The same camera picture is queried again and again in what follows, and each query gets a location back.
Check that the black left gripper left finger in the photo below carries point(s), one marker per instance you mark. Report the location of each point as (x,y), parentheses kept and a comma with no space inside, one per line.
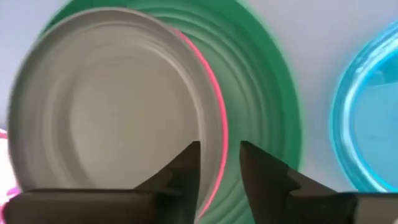
(93,208)

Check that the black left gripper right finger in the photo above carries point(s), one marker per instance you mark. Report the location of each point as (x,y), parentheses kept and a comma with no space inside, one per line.
(280,205)

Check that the opaque pink plastic plate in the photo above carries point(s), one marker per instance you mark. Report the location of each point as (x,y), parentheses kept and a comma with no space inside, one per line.
(225,133)

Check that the translucent pink plastic plate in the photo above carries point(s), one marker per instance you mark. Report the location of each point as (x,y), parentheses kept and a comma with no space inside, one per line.
(3,174)

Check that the dark grey plastic plate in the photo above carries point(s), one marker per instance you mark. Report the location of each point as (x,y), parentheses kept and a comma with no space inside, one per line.
(109,109)

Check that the translucent blue plastic plate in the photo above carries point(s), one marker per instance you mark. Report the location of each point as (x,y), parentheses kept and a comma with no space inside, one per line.
(373,124)

